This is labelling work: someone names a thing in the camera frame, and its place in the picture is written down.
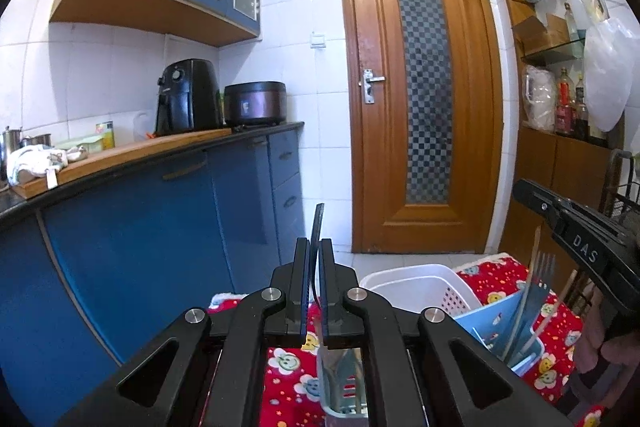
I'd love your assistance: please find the dark glass bottle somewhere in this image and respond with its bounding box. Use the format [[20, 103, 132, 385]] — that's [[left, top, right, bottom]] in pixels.
[[574, 74, 591, 140]]

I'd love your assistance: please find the clear bag of white goods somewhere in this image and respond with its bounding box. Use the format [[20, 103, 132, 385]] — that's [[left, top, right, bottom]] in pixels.
[[522, 64, 557, 131]]

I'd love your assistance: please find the black wire rack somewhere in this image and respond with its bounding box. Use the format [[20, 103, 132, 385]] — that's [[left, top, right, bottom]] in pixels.
[[600, 149, 640, 228]]

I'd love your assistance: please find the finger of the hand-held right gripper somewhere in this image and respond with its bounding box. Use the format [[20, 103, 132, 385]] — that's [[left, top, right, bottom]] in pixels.
[[512, 179, 571, 229]]

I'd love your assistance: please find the black air fryer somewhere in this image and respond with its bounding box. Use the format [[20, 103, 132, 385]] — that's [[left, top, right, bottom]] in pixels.
[[155, 59, 222, 135]]

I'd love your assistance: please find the wooden cutting board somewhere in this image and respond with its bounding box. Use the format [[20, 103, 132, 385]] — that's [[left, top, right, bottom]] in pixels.
[[10, 128, 233, 200]]

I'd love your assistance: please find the wooden shelf cabinet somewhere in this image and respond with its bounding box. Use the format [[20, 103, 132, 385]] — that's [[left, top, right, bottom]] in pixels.
[[487, 0, 626, 258]]

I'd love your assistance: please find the white chopstick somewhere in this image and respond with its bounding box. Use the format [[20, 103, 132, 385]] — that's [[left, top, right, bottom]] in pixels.
[[527, 269, 578, 340]]

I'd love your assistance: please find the white cloth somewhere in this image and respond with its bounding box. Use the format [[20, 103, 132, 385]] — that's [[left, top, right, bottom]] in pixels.
[[6, 145, 69, 186]]

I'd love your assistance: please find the metal door handle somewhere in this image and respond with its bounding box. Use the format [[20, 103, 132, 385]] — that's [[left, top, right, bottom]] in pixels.
[[361, 69, 387, 104]]

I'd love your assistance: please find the wooden door with glass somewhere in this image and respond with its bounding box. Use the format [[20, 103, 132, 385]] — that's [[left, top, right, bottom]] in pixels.
[[336, 0, 503, 254]]

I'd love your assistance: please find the blue kitchen base cabinet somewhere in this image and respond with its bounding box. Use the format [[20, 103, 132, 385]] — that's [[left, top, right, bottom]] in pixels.
[[0, 122, 306, 427]]

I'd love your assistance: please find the steel kettle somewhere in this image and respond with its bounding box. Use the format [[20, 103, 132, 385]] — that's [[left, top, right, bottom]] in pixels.
[[1, 126, 23, 160]]

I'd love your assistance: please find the clear glass bottle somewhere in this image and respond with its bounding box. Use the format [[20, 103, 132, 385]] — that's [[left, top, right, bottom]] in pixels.
[[564, 2, 581, 42]]

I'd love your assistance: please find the large stainless steel fork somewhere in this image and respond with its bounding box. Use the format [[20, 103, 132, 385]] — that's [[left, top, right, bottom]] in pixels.
[[505, 251, 557, 360]]

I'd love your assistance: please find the light blue utensil holder box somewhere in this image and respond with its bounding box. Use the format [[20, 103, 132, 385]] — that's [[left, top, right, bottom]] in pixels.
[[316, 291, 547, 427]]

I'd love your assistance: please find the red smiley flower tablecloth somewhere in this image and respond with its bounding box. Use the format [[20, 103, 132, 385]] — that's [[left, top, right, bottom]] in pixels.
[[207, 255, 606, 427]]

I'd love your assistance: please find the dark rice cooker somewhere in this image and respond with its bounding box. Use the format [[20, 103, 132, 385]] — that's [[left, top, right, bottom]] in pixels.
[[224, 81, 287, 128]]

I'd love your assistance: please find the pale green box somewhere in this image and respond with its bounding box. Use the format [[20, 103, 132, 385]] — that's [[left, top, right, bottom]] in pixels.
[[55, 137, 101, 154]]

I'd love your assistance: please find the light wooden chopstick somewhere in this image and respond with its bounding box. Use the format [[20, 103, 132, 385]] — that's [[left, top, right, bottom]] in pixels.
[[517, 227, 542, 313]]

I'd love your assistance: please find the white plastic bag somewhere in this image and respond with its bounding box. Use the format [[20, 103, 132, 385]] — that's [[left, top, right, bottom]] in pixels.
[[584, 19, 640, 132]]

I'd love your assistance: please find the white plastic basket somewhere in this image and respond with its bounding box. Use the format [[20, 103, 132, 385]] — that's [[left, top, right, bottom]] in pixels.
[[360, 263, 483, 315]]

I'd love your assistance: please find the cardboard box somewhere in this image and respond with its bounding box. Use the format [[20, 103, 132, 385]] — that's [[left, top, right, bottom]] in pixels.
[[512, 13, 571, 52]]

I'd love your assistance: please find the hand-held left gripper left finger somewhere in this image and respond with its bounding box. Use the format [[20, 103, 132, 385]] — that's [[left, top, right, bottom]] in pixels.
[[55, 237, 312, 427]]

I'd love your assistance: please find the person's right hand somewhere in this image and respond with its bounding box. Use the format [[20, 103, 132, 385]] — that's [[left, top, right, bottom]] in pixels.
[[572, 292, 640, 410]]

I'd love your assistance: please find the slim stainless steel fork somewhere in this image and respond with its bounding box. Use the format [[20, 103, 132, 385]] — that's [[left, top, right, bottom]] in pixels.
[[308, 203, 327, 308]]

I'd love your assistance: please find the red label bottle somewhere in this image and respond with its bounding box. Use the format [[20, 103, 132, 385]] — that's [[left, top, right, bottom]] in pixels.
[[555, 68, 576, 135]]

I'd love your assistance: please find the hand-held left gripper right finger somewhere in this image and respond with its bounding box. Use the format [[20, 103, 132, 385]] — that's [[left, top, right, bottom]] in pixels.
[[319, 238, 576, 427]]

